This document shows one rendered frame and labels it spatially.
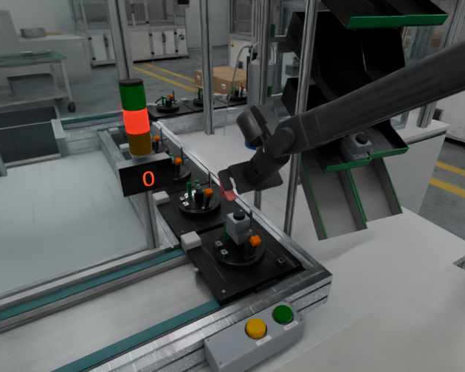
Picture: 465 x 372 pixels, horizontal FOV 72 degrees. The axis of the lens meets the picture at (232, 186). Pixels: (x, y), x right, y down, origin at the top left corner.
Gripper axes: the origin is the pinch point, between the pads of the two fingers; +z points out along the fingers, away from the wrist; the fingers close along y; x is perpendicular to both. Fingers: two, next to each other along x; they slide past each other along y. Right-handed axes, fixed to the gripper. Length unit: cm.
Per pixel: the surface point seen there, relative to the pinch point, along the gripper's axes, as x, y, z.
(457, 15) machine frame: -61, -163, 10
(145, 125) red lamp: -17.7, 18.1, -5.7
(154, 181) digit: -8.4, 18.0, 4.1
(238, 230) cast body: 8.4, 1.6, 6.7
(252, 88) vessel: -60, -53, 50
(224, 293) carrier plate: 20.8, 10.5, 7.9
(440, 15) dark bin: -17, -45, -34
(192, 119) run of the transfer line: -74, -36, 95
